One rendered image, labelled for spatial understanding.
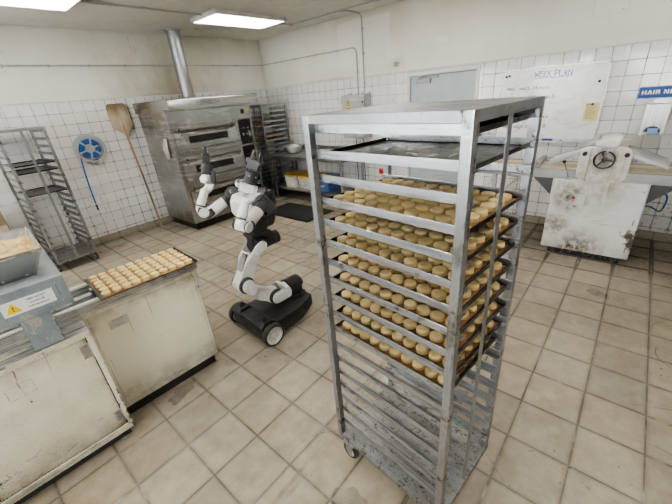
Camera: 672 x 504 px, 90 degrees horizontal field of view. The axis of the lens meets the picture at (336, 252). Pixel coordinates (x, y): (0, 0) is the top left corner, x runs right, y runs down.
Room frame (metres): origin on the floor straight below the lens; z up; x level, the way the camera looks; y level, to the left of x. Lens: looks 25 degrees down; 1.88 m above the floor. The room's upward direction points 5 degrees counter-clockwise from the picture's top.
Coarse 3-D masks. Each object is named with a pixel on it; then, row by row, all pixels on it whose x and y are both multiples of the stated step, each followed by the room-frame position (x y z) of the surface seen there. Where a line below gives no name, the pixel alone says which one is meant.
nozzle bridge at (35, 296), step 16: (48, 256) 1.78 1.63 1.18; (48, 272) 1.56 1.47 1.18; (0, 288) 1.43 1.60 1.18; (16, 288) 1.41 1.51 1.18; (32, 288) 1.43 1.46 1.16; (48, 288) 1.47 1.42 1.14; (64, 288) 1.51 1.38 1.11; (0, 304) 1.34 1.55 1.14; (16, 304) 1.38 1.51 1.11; (32, 304) 1.41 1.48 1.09; (48, 304) 1.45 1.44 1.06; (64, 304) 1.49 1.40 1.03; (0, 320) 1.32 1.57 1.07; (16, 320) 1.36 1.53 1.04; (32, 320) 1.39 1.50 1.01; (48, 320) 1.43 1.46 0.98; (32, 336) 1.37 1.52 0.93; (48, 336) 1.41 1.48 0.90
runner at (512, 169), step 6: (480, 168) 1.25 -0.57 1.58; (486, 168) 1.23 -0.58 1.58; (492, 168) 1.22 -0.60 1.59; (498, 168) 1.20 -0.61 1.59; (510, 168) 1.17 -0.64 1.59; (516, 168) 1.16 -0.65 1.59; (522, 168) 1.14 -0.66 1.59; (528, 168) 1.13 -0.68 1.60; (510, 174) 1.14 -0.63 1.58; (516, 174) 1.13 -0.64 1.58; (522, 174) 1.12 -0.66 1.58; (528, 174) 1.11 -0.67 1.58
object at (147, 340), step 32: (160, 288) 1.97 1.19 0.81; (192, 288) 2.10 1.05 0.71; (96, 320) 1.70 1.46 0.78; (128, 320) 1.80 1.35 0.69; (160, 320) 1.92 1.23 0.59; (192, 320) 2.06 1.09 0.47; (128, 352) 1.75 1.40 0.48; (160, 352) 1.87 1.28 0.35; (192, 352) 2.01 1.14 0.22; (128, 384) 1.70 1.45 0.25; (160, 384) 1.82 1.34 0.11
